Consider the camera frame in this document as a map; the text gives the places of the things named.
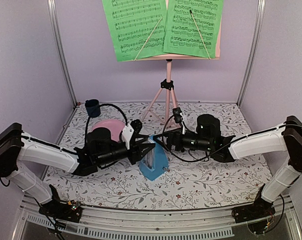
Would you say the front aluminium rail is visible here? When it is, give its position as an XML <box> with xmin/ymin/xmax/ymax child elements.
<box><xmin>13</xmin><ymin>195</ymin><xmax>302</xmax><ymax>240</ymax></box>

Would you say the blue melodica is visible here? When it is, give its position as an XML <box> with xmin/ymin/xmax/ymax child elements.
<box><xmin>139</xmin><ymin>135</ymin><xmax>169</xmax><ymax>181</ymax></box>

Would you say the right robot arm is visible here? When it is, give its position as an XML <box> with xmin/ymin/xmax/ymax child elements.
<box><xmin>153</xmin><ymin>114</ymin><xmax>302</xmax><ymax>218</ymax></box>

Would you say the left aluminium frame post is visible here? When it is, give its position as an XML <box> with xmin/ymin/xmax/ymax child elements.
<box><xmin>47</xmin><ymin>0</ymin><xmax>78</xmax><ymax>107</ymax></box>

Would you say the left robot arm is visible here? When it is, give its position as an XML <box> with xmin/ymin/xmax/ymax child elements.
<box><xmin>0</xmin><ymin>121</ymin><xmax>155</xmax><ymax>217</ymax></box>

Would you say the aluminium frame post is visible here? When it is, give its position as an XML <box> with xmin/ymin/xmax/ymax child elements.
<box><xmin>236</xmin><ymin>0</ymin><xmax>266</xmax><ymax>108</ymax></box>
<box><xmin>47</xmin><ymin>0</ymin><xmax>78</xmax><ymax>107</ymax></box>

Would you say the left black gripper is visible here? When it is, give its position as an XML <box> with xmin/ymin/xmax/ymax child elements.
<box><xmin>97</xmin><ymin>136</ymin><xmax>156</xmax><ymax>167</ymax></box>

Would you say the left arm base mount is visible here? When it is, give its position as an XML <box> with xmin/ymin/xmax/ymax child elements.
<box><xmin>39</xmin><ymin>184</ymin><xmax>83</xmax><ymax>223</ymax></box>

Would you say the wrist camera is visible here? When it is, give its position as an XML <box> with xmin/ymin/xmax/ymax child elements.
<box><xmin>120</xmin><ymin>119</ymin><xmax>142</xmax><ymax>150</ymax></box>
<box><xmin>172</xmin><ymin>107</ymin><xmax>186</xmax><ymax>135</ymax></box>

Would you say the dark blue cup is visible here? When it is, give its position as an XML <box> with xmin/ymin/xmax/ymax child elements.
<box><xmin>85</xmin><ymin>99</ymin><xmax>101</xmax><ymax>118</ymax></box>

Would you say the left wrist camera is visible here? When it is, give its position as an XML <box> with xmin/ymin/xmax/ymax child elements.
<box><xmin>120</xmin><ymin>119</ymin><xmax>142</xmax><ymax>150</ymax></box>

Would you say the green sheet music stack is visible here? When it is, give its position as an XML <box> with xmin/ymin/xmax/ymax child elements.
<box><xmin>163</xmin><ymin>0</ymin><xmax>224</xmax><ymax>59</ymax></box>

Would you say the clear metronome front cover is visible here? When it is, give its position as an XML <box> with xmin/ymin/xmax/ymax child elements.
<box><xmin>142</xmin><ymin>138</ymin><xmax>156</xmax><ymax>169</ymax></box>

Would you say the green sheet music page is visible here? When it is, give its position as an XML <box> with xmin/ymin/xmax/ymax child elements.
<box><xmin>102</xmin><ymin>0</ymin><xmax>167</xmax><ymax>62</ymax></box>

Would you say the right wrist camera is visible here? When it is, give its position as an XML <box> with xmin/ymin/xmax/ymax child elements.
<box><xmin>172</xmin><ymin>107</ymin><xmax>186</xmax><ymax>135</ymax></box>

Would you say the floral table mat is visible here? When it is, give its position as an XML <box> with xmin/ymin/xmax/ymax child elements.
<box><xmin>44</xmin><ymin>103</ymin><xmax>271</xmax><ymax>210</ymax></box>

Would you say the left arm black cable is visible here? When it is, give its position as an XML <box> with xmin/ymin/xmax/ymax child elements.
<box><xmin>84</xmin><ymin>102</ymin><xmax>128</xmax><ymax>146</ymax></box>

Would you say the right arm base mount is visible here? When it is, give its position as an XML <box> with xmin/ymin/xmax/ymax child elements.
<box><xmin>231</xmin><ymin>194</ymin><xmax>275</xmax><ymax>235</ymax></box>

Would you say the right aluminium frame post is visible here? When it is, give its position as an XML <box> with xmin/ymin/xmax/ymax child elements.
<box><xmin>236</xmin><ymin>0</ymin><xmax>266</xmax><ymax>108</ymax></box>

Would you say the pink plate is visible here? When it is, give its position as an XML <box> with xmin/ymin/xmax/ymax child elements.
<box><xmin>90</xmin><ymin>119</ymin><xmax>125</xmax><ymax>142</ymax></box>

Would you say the pink music stand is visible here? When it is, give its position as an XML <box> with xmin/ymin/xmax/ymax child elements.
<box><xmin>117</xmin><ymin>0</ymin><xmax>221</xmax><ymax>126</ymax></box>

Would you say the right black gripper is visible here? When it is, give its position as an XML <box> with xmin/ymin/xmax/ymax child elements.
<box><xmin>155</xmin><ymin>128</ymin><xmax>212</xmax><ymax>152</ymax></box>

